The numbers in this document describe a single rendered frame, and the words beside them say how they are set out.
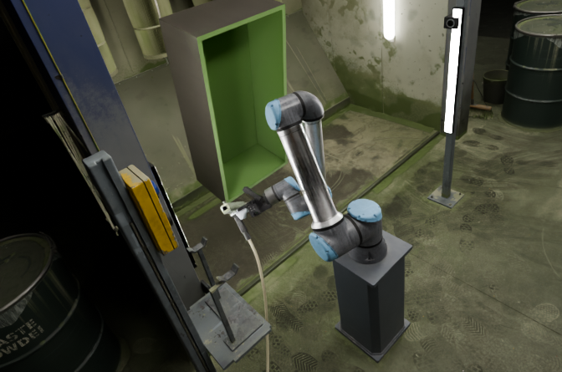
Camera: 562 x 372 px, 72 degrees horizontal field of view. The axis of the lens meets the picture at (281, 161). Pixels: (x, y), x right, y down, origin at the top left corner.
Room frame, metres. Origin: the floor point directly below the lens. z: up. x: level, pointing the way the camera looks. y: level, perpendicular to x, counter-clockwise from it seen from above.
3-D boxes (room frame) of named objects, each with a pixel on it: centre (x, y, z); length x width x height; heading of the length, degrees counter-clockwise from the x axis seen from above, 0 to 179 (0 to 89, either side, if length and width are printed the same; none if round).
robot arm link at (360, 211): (1.29, -0.32, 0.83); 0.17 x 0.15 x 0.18; 114
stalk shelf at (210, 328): (0.95, 0.34, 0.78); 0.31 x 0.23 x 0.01; 35
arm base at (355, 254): (1.30, -0.33, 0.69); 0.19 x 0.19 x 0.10
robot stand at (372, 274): (1.30, -0.33, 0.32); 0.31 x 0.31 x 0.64; 35
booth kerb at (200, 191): (3.22, 0.19, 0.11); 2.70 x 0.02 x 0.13; 125
